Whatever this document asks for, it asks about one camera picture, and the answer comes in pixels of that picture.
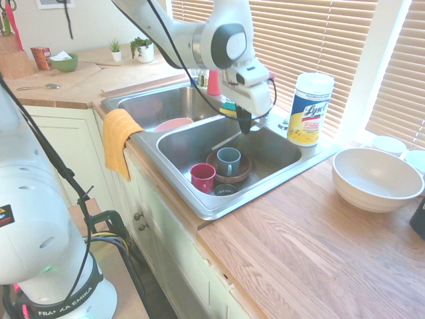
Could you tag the small spiky potted plant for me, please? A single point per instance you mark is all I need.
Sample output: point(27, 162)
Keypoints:
point(116, 56)

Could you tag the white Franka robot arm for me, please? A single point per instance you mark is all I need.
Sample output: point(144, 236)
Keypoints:
point(33, 216)

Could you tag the white window frame post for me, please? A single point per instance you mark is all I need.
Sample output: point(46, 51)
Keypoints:
point(375, 66)

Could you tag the wooden knife block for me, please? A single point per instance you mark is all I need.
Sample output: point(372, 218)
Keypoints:
point(13, 63)

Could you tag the brass cabinet knob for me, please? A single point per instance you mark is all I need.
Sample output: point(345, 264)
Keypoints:
point(142, 227)
point(137, 216)

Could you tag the green metal clamp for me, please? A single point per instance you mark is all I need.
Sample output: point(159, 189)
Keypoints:
point(99, 219)

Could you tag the light plywood sheet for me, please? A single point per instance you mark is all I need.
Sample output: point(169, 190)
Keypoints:
point(76, 79)

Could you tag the Lysol wipes canister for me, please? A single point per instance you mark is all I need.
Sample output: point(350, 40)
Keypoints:
point(308, 113)

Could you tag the yellow dish cloth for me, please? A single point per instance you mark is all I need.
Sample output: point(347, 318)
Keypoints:
point(116, 139)

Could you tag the wide wooden window blind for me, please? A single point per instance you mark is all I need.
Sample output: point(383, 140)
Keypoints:
point(315, 40)

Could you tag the white wall poster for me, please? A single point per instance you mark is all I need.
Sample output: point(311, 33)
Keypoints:
point(50, 3)

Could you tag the trailing potted plant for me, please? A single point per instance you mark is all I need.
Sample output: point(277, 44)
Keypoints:
point(144, 54)

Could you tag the small clear glass jar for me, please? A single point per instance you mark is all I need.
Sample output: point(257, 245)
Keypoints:
point(202, 79)

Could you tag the orange cardboard box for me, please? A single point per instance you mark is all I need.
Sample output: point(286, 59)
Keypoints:
point(40, 60)

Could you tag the large cream bowl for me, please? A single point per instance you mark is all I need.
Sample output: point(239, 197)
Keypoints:
point(365, 196)

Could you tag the red cup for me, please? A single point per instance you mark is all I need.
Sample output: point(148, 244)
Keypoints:
point(202, 177)

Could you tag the cream kitchen cabinet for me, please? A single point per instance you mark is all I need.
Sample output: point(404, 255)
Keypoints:
point(66, 149)

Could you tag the stainless steel double sink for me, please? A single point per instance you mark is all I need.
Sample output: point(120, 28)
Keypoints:
point(172, 176)

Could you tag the chrome sink fitting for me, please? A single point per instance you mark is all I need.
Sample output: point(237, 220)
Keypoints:
point(283, 126)

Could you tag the black stand rod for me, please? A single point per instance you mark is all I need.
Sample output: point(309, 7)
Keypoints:
point(63, 169)

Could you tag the grey mug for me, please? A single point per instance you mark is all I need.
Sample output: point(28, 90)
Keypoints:
point(229, 163)

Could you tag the black sink drain strainer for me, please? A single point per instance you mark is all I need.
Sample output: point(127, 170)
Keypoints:
point(225, 190)

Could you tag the pink bottle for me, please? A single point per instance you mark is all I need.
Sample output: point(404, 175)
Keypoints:
point(214, 84)

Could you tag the narrow wooden window blind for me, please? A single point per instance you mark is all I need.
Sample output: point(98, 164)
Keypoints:
point(405, 83)

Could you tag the yellow green sponge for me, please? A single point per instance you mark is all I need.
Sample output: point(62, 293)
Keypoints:
point(227, 108)

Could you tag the silver spoon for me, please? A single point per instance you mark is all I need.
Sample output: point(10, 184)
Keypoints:
point(53, 86)

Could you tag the green bowl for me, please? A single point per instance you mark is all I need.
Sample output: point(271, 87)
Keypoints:
point(66, 64)

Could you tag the brown wooden bowl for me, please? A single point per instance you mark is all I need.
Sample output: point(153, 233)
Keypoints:
point(244, 169)

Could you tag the white paper napkin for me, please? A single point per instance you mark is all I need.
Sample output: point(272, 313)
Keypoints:
point(61, 56)

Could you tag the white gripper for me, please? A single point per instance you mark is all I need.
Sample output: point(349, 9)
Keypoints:
point(255, 99)

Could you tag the black object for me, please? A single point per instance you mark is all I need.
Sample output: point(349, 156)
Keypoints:
point(419, 219)

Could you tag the pink bowl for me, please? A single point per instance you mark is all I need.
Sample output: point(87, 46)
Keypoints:
point(169, 125)

